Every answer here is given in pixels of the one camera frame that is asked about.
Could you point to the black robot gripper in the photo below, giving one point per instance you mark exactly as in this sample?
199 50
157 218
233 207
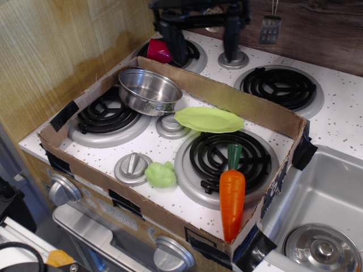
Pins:
170 16

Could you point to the orange plastic toy carrot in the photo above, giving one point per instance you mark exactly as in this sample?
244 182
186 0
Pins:
232 194

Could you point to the light green plastic plate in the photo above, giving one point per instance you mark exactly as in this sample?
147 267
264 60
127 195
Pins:
210 120

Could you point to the hanging metal strainer spoon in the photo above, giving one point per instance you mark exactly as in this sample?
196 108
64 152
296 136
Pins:
211 28

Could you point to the back left black burner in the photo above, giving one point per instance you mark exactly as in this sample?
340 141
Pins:
196 57

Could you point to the black burner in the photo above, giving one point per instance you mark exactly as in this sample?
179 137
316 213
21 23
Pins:
202 158
289 87
196 57
107 122

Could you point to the silver stovetop knob back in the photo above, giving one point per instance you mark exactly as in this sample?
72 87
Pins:
240 61

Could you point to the silver stovetop knob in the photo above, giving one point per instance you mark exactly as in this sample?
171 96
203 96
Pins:
240 61
168 127
130 169

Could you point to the red plastic cup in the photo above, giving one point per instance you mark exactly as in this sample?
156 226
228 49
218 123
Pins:
158 51

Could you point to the hanging metal slotted spatula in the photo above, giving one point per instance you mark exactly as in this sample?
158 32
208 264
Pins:
270 27

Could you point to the silver stovetop knob middle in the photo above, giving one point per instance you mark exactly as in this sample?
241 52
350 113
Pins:
168 127

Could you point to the back right black burner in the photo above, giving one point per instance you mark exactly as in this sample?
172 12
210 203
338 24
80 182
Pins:
289 87

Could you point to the front right black burner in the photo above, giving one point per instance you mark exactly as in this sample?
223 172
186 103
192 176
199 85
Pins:
202 158

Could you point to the front left black burner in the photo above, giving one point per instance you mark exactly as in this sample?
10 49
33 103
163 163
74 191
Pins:
107 122

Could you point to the green toy lettuce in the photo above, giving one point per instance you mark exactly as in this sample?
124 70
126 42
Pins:
160 175

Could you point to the brown cardboard fence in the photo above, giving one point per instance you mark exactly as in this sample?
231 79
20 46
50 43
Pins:
144 146

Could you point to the silver stovetop knob front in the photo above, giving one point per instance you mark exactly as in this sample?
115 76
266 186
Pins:
130 169

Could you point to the grey toy sink basin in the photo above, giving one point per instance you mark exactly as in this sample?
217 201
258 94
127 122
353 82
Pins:
327 191

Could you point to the silver oven knob left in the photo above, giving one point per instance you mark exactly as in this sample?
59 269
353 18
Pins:
63 191

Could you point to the silver oven knob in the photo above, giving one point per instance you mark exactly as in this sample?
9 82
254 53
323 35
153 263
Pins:
171 256
63 191

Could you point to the silver oven knob right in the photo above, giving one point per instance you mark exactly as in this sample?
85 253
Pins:
171 256

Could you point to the stainless steel pot lid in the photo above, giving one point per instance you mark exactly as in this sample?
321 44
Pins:
320 247

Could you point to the yellow orange cloth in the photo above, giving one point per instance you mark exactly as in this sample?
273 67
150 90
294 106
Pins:
57 258

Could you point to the silver oven door handle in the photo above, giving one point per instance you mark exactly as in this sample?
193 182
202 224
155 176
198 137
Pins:
105 246

